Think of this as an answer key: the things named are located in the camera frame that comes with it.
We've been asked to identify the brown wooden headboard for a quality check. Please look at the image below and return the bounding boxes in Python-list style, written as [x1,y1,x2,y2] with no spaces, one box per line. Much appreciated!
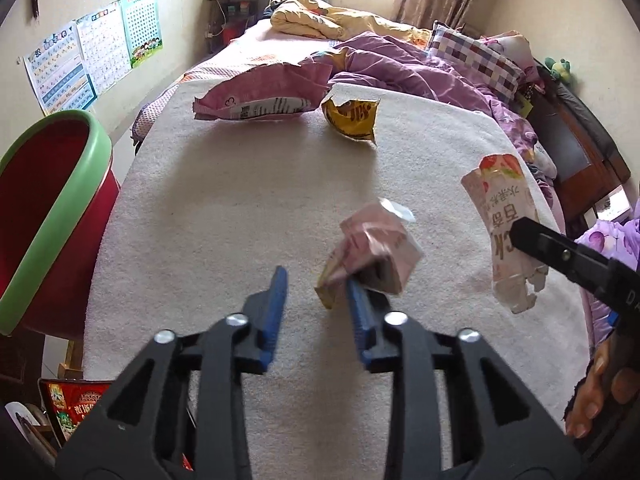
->
[527,57,632,221]

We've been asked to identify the green bordered wall poster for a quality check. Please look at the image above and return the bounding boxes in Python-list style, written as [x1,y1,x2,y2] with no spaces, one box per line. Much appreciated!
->
[120,0,165,70]

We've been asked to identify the person's right hand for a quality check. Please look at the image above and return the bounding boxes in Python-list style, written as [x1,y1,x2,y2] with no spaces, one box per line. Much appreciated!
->
[565,337,640,440]

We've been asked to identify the yellow quilt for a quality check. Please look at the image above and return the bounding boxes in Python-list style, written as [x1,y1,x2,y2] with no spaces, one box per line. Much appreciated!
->
[270,0,433,43]

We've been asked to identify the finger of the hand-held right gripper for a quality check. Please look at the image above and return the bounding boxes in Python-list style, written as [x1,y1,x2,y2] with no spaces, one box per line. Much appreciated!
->
[510,216,616,293]

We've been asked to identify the checkered pillow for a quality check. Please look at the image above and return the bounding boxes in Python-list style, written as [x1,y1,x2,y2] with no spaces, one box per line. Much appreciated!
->
[426,20,526,106]

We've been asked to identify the white strawberry snack bag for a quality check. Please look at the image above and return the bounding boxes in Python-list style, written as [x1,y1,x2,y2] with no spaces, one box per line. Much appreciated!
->
[460,152,550,315]

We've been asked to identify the purple floral cloth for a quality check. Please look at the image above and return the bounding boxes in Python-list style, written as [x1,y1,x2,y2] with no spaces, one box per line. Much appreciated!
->
[575,217,640,261]

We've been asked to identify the red bin with green rim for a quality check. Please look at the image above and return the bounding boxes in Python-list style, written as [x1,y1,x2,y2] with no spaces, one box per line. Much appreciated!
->
[0,109,122,341]

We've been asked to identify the green plush toy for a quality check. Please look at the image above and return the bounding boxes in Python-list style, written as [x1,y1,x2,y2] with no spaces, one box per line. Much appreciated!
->
[544,56,572,83]

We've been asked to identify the cluttered bedside table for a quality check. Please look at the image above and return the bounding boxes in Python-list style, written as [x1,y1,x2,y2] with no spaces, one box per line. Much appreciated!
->
[204,0,281,56]

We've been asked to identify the large pink snack bag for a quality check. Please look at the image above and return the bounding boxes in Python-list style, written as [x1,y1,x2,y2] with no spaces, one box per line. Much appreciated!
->
[192,62,335,122]

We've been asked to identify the purple quilt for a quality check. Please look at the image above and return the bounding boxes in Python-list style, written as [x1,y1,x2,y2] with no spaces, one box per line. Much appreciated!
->
[300,30,566,241]

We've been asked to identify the light blue wall poster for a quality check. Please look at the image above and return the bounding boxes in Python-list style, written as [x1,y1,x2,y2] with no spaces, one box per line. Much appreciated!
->
[22,30,98,117]

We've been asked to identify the white chart wall poster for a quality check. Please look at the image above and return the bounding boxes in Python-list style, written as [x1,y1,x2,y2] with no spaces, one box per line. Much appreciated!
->
[75,2,133,96]

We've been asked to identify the small pink torn wrapper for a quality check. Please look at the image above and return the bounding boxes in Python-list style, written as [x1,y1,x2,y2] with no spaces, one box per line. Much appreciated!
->
[314,199,425,311]

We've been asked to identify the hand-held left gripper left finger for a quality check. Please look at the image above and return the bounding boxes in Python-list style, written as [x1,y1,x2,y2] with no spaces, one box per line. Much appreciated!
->
[55,266,290,480]

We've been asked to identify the red printed box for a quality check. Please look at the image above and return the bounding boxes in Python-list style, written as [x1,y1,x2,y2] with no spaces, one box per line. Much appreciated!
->
[39,379,113,448]

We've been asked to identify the pink plush pillow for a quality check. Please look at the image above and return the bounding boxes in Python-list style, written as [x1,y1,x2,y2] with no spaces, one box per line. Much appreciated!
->
[482,31,538,86]

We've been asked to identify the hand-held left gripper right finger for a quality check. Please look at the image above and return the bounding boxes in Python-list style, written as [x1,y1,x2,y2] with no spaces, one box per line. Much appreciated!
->
[346,277,583,480]

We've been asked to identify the yellow snack bag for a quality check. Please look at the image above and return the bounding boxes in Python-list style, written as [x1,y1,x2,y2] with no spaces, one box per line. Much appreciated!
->
[320,96,381,148]

